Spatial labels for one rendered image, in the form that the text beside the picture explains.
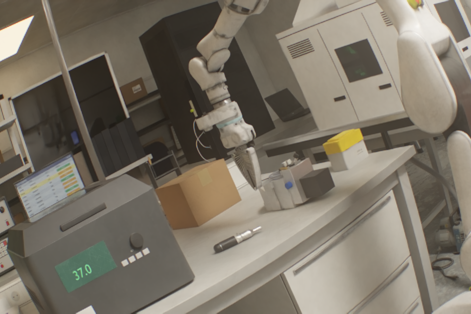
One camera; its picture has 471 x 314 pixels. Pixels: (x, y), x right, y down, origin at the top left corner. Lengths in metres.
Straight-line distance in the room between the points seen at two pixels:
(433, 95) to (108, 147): 2.75
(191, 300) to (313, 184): 0.54
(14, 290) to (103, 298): 0.77
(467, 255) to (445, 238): 1.66
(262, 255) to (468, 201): 0.54
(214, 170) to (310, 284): 0.69
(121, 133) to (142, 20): 3.31
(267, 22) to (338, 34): 4.87
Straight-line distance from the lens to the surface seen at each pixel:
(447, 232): 2.96
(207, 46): 1.54
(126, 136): 3.69
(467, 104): 1.25
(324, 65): 2.48
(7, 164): 3.40
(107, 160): 3.61
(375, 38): 2.24
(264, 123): 3.96
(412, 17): 1.21
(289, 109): 4.28
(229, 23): 1.46
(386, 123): 1.95
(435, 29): 1.26
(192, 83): 3.38
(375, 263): 1.70
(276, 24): 7.09
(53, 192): 3.26
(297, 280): 1.48
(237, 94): 3.89
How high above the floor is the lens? 1.28
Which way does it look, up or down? 8 degrees down
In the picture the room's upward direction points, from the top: 23 degrees counter-clockwise
